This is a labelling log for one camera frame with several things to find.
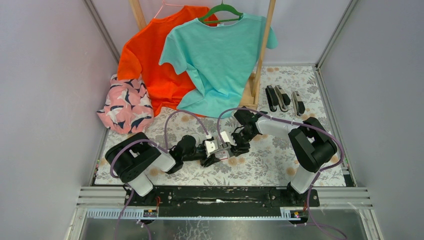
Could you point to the green clothes hanger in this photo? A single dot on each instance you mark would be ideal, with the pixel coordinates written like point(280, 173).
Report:
point(221, 13)

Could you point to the wooden rack post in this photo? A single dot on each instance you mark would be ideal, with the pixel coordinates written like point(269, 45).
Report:
point(266, 32)
point(138, 14)

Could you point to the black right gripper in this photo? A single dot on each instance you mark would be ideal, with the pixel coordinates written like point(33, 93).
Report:
point(239, 149)

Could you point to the wooden rack base tray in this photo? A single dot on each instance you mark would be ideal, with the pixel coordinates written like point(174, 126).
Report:
point(250, 96)

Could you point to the teal t-shirt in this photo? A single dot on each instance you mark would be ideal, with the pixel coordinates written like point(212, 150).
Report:
point(218, 60)

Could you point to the pink clothes hanger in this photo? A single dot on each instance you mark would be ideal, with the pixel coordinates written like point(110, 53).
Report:
point(167, 8)

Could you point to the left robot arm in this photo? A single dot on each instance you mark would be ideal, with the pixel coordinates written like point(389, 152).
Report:
point(130, 158)

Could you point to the pink bird-pattern cloth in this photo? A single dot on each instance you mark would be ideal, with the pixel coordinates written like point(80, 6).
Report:
point(127, 108)

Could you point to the red staple box sleeve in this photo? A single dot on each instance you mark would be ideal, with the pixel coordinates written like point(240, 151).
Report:
point(223, 154)

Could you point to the wooden rack left post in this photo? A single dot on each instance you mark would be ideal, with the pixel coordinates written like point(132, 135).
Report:
point(138, 14)

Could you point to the wooden rack right post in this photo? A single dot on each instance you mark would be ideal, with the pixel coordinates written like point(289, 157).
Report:
point(266, 32)

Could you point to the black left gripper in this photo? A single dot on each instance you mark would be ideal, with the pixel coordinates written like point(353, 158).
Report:
point(212, 159)

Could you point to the orange t-shirt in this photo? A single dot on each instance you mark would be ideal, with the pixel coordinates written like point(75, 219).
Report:
point(140, 57)

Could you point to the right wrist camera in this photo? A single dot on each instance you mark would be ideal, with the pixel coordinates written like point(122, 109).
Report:
point(226, 138)

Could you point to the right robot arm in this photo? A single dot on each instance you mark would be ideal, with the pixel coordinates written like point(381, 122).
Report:
point(312, 146)

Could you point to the beige and black stapler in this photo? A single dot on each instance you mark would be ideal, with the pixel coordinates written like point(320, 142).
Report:
point(283, 98)

